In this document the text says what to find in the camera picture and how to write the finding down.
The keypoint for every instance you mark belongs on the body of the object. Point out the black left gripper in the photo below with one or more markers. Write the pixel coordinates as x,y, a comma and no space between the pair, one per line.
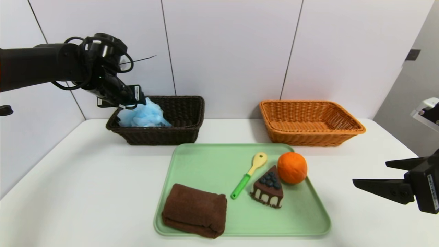
136,94

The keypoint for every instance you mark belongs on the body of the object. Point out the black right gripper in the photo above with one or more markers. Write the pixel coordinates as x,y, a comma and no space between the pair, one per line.
428,188

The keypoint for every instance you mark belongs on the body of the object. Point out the light blue bath pouf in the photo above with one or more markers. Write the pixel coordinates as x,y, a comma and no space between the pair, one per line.
147,116

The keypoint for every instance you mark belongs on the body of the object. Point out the chocolate blueberry cake slice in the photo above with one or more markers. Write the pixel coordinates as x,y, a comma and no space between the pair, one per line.
269,190

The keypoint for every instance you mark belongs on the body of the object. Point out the brown towel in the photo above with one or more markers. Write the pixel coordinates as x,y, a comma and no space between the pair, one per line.
195,209

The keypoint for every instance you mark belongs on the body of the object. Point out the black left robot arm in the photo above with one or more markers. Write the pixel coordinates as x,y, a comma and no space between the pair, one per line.
34,67

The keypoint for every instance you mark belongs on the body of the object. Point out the dark brown wicker basket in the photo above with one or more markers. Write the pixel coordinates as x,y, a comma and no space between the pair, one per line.
161,137

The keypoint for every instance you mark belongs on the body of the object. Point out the orange wicker basket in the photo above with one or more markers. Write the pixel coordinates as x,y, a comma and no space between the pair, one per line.
308,139

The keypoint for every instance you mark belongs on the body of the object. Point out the thin black zip tie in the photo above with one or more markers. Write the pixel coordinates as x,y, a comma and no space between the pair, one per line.
137,59

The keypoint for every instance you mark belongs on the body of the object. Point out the light green plastic tray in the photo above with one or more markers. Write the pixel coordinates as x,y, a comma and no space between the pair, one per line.
205,164

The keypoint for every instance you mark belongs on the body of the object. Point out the orange fruit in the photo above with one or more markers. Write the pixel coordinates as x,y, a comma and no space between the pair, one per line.
292,167

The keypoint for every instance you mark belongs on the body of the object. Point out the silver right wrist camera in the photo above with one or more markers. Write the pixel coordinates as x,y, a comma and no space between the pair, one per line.
427,111

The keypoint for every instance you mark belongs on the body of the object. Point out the dark wall bracket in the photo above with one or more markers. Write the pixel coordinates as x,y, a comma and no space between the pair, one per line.
412,54

